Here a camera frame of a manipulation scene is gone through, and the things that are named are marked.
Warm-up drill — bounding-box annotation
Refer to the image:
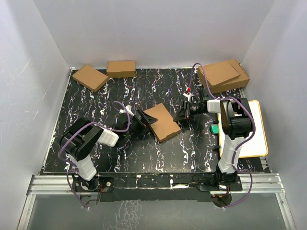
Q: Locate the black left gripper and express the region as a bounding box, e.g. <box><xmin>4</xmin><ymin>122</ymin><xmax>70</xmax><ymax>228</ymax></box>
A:
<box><xmin>124</xmin><ymin>109</ymin><xmax>157</xmax><ymax>137</ymax></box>

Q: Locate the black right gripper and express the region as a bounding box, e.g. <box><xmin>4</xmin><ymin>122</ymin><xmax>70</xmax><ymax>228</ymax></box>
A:
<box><xmin>174</xmin><ymin>101</ymin><xmax>204</xmax><ymax>122</ymax></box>

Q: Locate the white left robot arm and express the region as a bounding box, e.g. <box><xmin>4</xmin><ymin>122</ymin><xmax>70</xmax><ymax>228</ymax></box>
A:
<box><xmin>59</xmin><ymin>106</ymin><xmax>158</xmax><ymax>191</ymax></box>

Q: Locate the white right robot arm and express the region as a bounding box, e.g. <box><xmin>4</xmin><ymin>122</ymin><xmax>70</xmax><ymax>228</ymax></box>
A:
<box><xmin>173</xmin><ymin>91</ymin><xmax>255</xmax><ymax>190</ymax></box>

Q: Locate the small cardboard box top right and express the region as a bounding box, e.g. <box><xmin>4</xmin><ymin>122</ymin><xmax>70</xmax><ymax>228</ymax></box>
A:
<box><xmin>197</xmin><ymin>61</ymin><xmax>240</xmax><ymax>88</ymax></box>

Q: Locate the large cardboard box bottom right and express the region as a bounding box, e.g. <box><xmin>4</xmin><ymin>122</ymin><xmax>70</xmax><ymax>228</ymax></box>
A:
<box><xmin>211</xmin><ymin>59</ymin><xmax>249</xmax><ymax>93</ymax></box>

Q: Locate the green eraser block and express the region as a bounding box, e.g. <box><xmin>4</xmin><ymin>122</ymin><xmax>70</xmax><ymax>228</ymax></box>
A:
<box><xmin>210</xmin><ymin>124</ymin><xmax>219</xmax><ymax>135</ymax></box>

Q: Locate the white board with yellow rim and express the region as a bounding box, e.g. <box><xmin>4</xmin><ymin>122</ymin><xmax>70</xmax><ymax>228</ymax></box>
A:
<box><xmin>217</xmin><ymin>100</ymin><xmax>269</xmax><ymax>160</ymax></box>

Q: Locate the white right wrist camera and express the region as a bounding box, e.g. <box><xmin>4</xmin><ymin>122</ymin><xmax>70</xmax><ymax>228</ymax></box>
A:
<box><xmin>183</xmin><ymin>87</ymin><xmax>195</xmax><ymax>103</ymax></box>

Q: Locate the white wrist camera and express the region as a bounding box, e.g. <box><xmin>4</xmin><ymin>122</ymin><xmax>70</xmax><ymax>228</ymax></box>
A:
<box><xmin>119</xmin><ymin>105</ymin><xmax>134</xmax><ymax>116</ymax></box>
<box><xmin>183</xmin><ymin>87</ymin><xmax>195</xmax><ymax>103</ymax></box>

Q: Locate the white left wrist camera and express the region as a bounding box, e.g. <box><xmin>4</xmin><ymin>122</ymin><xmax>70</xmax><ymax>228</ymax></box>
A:
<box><xmin>119</xmin><ymin>105</ymin><xmax>134</xmax><ymax>116</ymax></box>

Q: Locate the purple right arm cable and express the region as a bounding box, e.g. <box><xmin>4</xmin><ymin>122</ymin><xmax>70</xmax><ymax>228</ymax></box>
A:
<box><xmin>188</xmin><ymin>62</ymin><xmax>257</xmax><ymax>207</ymax></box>

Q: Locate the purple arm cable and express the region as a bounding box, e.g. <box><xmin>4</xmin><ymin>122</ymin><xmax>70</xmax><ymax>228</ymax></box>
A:
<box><xmin>58</xmin><ymin>101</ymin><xmax>134</xmax><ymax>209</ymax></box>
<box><xmin>188</xmin><ymin>62</ymin><xmax>257</xmax><ymax>207</ymax></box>

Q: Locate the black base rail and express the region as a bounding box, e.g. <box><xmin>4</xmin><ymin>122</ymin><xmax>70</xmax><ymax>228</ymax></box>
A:
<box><xmin>72</xmin><ymin>172</ymin><xmax>243</xmax><ymax>202</ymax></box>

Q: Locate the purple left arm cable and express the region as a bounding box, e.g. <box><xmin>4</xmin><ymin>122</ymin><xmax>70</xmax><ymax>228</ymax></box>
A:
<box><xmin>58</xmin><ymin>101</ymin><xmax>134</xmax><ymax>209</ymax></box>

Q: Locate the aluminium frame rail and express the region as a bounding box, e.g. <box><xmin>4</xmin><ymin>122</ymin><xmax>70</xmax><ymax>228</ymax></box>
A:
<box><xmin>239</xmin><ymin>173</ymin><xmax>296</xmax><ymax>230</ymax></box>

